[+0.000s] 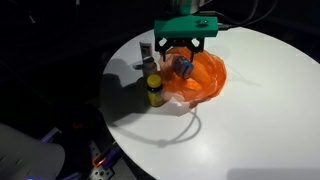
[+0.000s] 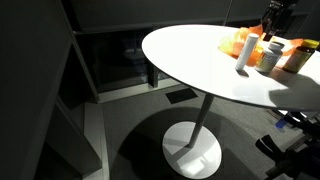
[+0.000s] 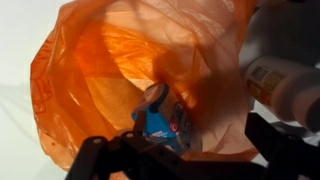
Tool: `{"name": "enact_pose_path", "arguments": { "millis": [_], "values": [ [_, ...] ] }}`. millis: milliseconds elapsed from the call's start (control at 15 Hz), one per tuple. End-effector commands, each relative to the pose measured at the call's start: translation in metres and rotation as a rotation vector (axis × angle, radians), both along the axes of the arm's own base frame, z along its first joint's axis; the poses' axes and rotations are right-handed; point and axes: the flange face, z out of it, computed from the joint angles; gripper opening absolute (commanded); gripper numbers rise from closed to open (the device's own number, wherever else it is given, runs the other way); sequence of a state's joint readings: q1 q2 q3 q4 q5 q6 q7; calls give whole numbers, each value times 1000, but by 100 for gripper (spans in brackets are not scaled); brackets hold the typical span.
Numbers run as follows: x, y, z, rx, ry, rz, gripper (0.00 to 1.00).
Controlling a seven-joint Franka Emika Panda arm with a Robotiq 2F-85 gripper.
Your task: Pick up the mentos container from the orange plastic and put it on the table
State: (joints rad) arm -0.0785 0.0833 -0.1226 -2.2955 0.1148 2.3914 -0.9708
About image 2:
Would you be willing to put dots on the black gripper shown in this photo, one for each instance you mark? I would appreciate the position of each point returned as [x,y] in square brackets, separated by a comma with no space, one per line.
[280,10]

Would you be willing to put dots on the white capped pill bottle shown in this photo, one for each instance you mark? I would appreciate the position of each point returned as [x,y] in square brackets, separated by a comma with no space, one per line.
[266,61]

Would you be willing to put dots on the tall white tube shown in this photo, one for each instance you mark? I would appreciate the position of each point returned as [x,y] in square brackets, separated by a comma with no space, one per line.
[246,51]

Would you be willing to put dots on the orange plastic bag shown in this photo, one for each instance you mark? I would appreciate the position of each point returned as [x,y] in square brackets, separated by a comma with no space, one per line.
[238,41]

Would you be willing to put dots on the amber bottle yellow cap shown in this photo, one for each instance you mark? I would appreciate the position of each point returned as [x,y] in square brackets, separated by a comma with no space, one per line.
[298,58]

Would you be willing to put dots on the small blue knob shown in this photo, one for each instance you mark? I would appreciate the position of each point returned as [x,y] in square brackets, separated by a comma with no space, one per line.
[281,123]

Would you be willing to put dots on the dark floor panel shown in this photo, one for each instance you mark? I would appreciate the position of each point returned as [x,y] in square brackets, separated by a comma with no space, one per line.
[181,95]

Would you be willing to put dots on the black tripod stand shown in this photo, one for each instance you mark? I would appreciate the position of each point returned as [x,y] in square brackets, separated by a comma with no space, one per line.
[293,156]

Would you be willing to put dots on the dark open shelf cabinet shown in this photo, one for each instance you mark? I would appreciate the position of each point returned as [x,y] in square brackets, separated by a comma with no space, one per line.
[116,13]

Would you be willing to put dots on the white table pedestal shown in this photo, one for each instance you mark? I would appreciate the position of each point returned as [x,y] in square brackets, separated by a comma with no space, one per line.
[196,153]

